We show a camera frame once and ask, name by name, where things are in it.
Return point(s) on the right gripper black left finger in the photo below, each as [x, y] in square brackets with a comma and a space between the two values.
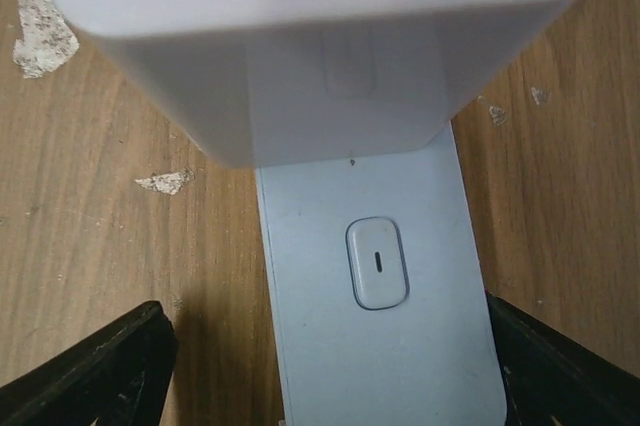
[119, 375]

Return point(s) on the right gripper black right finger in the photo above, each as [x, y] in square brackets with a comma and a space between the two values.
[549, 379]

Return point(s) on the light blue power strip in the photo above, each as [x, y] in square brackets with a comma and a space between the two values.
[378, 302]

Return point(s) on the white plug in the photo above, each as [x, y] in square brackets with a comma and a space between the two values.
[274, 82]

